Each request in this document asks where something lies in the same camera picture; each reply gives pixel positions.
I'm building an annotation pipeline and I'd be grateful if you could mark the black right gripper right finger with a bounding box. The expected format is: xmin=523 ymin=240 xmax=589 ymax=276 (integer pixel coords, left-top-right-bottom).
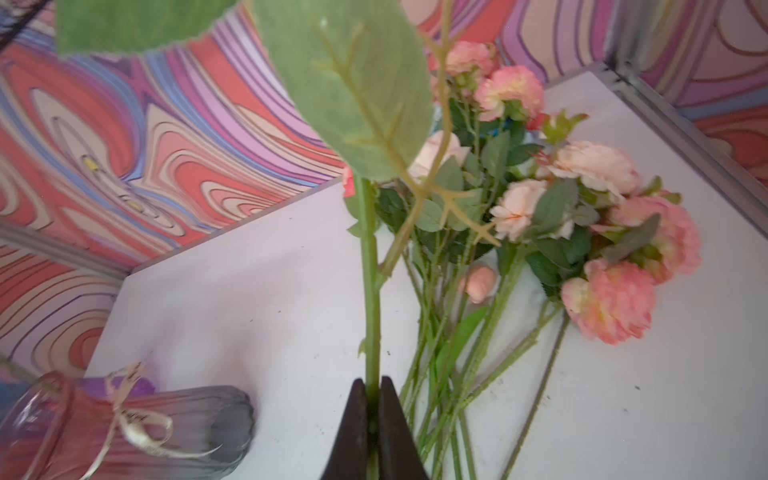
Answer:
xmin=379 ymin=376 xmax=429 ymax=480

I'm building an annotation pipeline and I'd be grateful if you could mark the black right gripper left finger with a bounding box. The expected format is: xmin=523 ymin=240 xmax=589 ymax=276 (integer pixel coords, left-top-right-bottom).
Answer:
xmin=320 ymin=379 xmax=368 ymax=480

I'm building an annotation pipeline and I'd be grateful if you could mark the pink grey glass vase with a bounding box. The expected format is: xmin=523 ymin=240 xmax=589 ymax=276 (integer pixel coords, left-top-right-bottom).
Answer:
xmin=1 ymin=366 xmax=256 ymax=479

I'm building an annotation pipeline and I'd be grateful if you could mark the purple glass vase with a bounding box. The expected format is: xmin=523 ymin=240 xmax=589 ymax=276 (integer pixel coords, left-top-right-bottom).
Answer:
xmin=75 ymin=376 xmax=156 ymax=398

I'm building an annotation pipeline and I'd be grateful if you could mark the artificial flower bunch on table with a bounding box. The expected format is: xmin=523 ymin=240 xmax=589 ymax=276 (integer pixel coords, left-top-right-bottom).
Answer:
xmin=373 ymin=41 xmax=701 ymax=479

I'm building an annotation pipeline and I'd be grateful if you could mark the large pink peony flower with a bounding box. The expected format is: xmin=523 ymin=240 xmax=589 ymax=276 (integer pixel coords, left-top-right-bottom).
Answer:
xmin=561 ymin=259 xmax=656 ymax=345

